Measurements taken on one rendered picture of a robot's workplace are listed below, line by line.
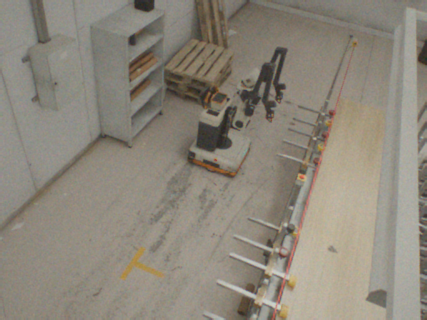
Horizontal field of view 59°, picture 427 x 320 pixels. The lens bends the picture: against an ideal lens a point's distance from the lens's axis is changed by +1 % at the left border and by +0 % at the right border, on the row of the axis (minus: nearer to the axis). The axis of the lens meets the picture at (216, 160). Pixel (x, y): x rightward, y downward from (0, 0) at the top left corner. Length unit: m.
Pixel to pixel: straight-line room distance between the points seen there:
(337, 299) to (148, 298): 1.71
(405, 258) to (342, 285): 1.86
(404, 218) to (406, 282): 0.25
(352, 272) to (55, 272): 2.67
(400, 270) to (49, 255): 3.46
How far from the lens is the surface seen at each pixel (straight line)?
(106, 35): 4.45
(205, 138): 4.60
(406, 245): 1.33
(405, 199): 1.48
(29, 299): 3.96
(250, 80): 4.18
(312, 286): 3.03
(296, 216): 3.77
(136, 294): 3.82
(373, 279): 1.34
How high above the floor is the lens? 3.36
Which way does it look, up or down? 42 degrees down
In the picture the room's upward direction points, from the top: 9 degrees clockwise
